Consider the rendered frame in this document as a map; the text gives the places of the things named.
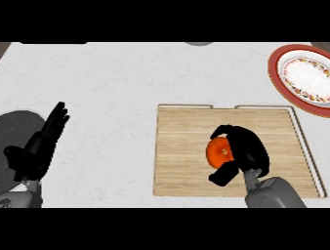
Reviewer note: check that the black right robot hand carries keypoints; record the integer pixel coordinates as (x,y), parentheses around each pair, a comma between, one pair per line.
(249,147)

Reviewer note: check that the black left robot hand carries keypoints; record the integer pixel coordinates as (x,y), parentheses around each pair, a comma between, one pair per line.
(36,152)

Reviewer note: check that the dark grey speckled mat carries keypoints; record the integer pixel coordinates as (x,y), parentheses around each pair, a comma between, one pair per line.
(3,149)

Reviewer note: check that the orange squash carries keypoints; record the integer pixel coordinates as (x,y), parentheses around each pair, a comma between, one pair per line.
(218,152)

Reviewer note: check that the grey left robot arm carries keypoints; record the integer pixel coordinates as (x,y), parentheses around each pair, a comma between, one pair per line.
(20,195)

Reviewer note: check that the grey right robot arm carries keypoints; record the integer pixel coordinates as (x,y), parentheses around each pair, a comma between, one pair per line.
(270,192)

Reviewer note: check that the grey round object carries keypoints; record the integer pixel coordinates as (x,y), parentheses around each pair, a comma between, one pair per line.
(199,43)

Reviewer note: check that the pale wooden tray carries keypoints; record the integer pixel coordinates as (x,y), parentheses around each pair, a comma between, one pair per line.
(196,143)

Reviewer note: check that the red-rimmed white plate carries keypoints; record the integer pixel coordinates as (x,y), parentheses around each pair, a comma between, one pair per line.
(311,79)

